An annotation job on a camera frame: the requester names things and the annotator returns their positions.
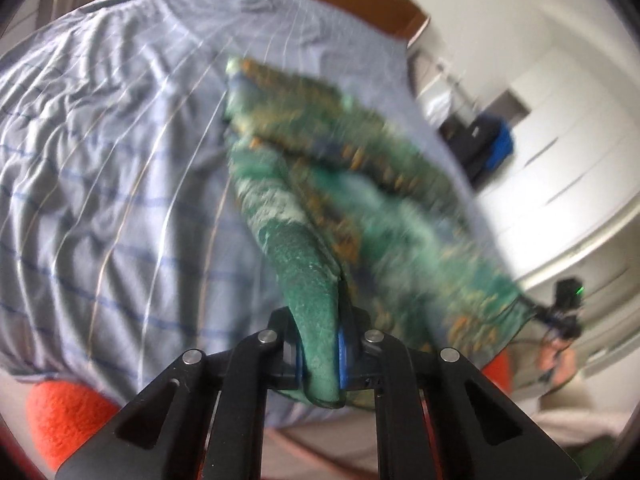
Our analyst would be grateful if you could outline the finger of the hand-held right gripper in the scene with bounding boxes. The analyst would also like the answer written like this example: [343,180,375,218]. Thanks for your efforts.
[530,306,560,330]

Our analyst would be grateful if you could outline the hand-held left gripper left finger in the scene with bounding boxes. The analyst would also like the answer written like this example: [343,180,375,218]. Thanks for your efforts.
[54,306,303,480]

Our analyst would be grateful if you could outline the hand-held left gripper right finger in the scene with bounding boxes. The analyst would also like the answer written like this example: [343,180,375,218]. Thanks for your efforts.
[337,305,587,480]

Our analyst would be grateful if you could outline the green printed padded jacket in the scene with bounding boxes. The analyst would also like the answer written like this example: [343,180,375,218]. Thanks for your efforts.
[222,56,540,409]

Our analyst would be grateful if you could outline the person's right hand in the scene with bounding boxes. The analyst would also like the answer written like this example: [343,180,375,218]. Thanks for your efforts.
[537,336,577,387]

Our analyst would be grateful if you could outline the white wardrobe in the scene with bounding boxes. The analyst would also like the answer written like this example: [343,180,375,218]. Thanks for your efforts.
[472,44,637,288]

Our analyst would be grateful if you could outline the blue cloth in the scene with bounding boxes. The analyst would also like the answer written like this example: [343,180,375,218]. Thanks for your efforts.
[492,117,516,162]

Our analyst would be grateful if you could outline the black and blue bag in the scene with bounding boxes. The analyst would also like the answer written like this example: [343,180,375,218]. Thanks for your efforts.
[439,114,503,187]

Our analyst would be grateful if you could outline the grey dresser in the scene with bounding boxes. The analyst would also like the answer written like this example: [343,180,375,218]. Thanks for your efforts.
[406,51,482,128]

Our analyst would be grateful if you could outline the bed with blue checked duvet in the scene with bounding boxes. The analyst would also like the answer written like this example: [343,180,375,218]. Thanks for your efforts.
[0,0,523,432]

